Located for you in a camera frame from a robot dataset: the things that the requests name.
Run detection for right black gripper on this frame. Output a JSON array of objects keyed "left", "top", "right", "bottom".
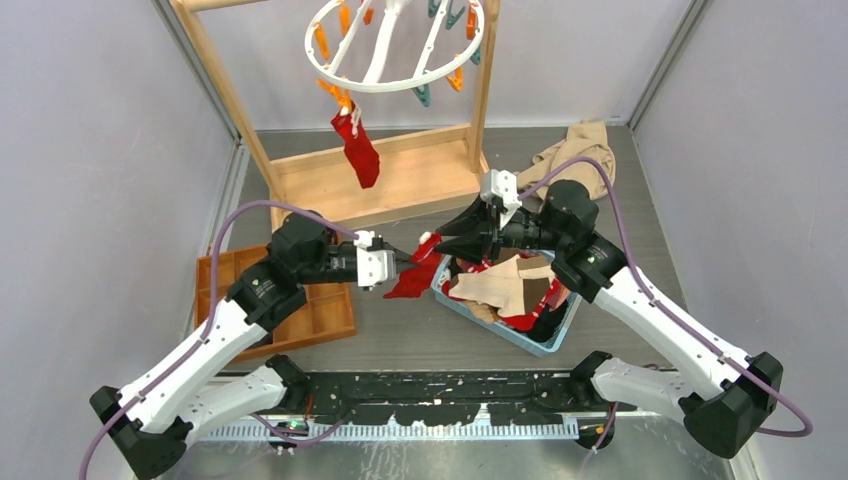
[{"left": 433, "top": 192, "right": 567, "bottom": 266}]

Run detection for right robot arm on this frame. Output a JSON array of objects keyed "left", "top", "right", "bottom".
[{"left": 437, "top": 180, "right": 784, "bottom": 459}]

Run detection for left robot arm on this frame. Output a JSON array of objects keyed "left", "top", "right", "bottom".
[{"left": 89, "top": 210, "right": 411, "bottom": 479}]

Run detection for wooden hanger stand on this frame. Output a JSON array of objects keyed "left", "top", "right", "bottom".
[{"left": 171, "top": 1, "right": 500, "bottom": 228}]

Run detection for white round clip hanger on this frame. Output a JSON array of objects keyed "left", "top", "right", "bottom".
[{"left": 303, "top": 1, "right": 489, "bottom": 94}]

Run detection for beige sock in basket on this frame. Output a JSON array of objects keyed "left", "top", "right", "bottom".
[{"left": 449, "top": 254, "right": 554, "bottom": 318}]

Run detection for wooden compartment tray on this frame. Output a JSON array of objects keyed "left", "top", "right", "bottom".
[{"left": 216, "top": 245, "right": 357, "bottom": 367}]

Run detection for blue plastic basket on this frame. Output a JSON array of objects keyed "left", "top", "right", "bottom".
[{"left": 430, "top": 256, "right": 582, "bottom": 357}]

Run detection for beige cloth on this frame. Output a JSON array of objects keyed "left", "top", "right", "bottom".
[{"left": 516, "top": 120, "right": 617, "bottom": 203}]

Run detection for teal clothes peg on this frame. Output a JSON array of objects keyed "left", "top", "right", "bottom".
[{"left": 412, "top": 84, "right": 432, "bottom": 108}]

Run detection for orange clothes peg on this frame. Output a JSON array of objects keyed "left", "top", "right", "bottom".
[
  {"left": 316, "top": 78, "right": 353, "bottom": 115},
  {"left": 445, "top": 66, "right": 464, "bottom": 92}
]

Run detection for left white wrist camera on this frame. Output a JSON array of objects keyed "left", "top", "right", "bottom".
[{"left": 353, "top": 230, "right": 393, "bottom": 290}]

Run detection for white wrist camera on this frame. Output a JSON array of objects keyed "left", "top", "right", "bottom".
[
  {"left": 353, "top": 230, "right": 393, "bottom": 290},
  {"left": 479, "top": 169, "right": 522, "bottom": 230}
]

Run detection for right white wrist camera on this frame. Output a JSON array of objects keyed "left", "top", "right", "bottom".
[{"left": 479, "top": 169, "right": 522, "bottom": 230}]

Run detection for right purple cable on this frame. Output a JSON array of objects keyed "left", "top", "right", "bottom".
[{"left": 516, "top": 156, "right": 814, "bottom": 439}]

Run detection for purple cable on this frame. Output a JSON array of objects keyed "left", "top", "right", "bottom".
[
  {"left": 78, "top": 200, "right": 362, "bottom": 480},
  {"left": 516, "top": 156, "right": 814, "bottom": 439}
]

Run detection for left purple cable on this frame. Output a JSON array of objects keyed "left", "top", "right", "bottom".
[{"left": 78, "top": 200, "right": 362, "bottom": 480}]

